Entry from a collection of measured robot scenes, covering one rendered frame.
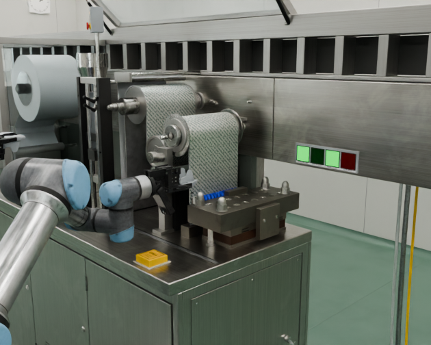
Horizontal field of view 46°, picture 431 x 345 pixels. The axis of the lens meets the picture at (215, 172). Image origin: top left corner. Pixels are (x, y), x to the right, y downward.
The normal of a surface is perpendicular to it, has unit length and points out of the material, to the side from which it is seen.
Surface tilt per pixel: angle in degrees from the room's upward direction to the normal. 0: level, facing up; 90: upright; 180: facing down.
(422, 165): 90
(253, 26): 90
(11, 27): 90
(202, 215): 90
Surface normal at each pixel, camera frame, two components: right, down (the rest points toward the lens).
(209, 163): 0.69, 0.16
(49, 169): -0.14, -0.69
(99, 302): -0.73, 0.15
